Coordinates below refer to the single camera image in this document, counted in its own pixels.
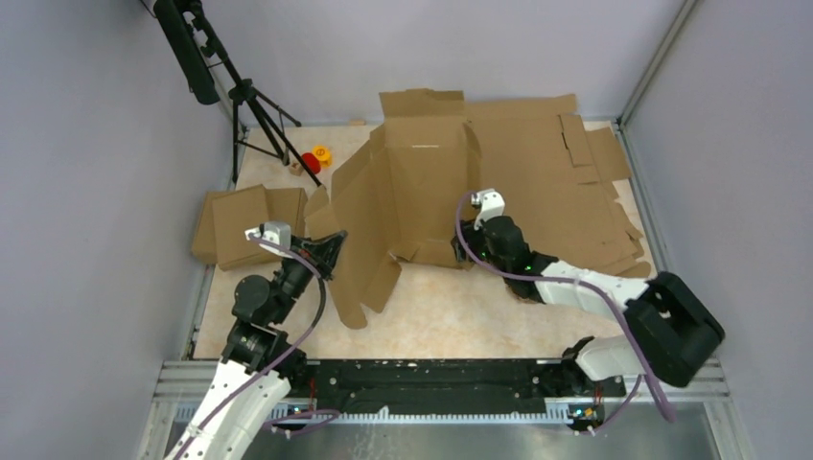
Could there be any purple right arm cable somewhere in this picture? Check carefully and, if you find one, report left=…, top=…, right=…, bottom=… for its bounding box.
left=454, top=191, right=677, bottom=425

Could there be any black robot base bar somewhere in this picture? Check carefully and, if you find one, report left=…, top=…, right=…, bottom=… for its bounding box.
left=279, top=358, right=627, bottom=415

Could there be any stack of flat cardboard blanks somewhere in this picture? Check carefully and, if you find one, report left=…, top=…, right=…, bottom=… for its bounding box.
left=466, top=94, right=652, bottom=278

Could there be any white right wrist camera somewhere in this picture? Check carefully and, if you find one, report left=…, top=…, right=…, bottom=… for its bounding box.
left=470, top=189, right=505, bottom=231

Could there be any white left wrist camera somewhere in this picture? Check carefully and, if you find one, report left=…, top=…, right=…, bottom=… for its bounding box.
left=244, top=220, right=292, bottom=256

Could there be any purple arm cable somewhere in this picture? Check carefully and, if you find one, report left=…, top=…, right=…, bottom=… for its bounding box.
left=454, top=191, right=677, bottom=425
left=171, top=231, right=329, bottom=460

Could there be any yellow round toy block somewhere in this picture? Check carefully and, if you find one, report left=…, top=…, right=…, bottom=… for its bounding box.
left=311, top=145, right=333, bottom=168

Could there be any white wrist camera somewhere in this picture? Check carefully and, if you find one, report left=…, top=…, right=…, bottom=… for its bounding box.
left=244, top=220, right=292, bottom=256
left=470, top=189, right=505, bottom=231

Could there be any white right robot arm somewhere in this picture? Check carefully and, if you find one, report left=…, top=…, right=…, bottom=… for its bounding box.
left=452, top=216, right=726, bottom=395

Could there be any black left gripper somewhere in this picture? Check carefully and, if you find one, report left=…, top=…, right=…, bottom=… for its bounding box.
left=270, top=229, right=348, bottom=324

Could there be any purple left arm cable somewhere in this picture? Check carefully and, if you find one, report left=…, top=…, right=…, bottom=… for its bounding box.
left=171, top=231, right=329, bottom=460

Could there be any folded cardboard box at left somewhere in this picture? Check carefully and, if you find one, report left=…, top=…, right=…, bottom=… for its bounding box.
left=191, top=185, right=308, bottom=271

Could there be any small wooden letter cube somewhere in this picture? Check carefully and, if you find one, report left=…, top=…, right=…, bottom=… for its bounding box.
left=288, top=162, right=304, bottom=176

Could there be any large cardboard box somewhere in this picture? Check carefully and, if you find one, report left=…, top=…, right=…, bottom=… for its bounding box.
left=305, top=88, right=481, bottom=330

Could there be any black camera tripod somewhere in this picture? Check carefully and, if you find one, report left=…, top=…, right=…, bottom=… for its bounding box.
left=146, top=0, right=322, bottom=186

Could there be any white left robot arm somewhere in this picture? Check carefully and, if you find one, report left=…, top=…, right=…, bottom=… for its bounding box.
left=167, top=221, right=347, bottom=459

